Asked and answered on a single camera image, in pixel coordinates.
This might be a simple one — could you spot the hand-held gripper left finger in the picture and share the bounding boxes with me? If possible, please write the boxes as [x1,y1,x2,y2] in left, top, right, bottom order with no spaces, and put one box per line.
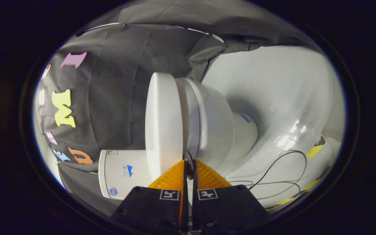
[111,159,188,234]

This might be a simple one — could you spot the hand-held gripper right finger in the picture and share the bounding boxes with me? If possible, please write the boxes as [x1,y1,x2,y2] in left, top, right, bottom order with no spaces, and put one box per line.
[193,159,270,233]

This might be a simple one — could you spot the black lid pull tab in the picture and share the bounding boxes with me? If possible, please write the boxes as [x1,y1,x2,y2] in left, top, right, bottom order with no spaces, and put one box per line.
[184,151,195,180]

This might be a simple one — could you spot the white toilet lid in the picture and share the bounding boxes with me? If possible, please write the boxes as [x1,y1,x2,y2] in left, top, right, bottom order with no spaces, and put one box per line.
[145,72,184,181]

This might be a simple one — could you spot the white toilet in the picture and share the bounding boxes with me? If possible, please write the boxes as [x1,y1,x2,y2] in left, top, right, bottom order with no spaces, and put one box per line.
[98,78,259,200]

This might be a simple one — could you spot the yellow black floor sticker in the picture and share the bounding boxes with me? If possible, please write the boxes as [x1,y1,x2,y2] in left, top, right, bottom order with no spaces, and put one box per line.
[307,135,326,159]

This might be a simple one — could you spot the thin black cable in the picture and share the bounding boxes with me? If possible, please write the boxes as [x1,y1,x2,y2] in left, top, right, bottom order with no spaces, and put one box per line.
[229,150,307,200]

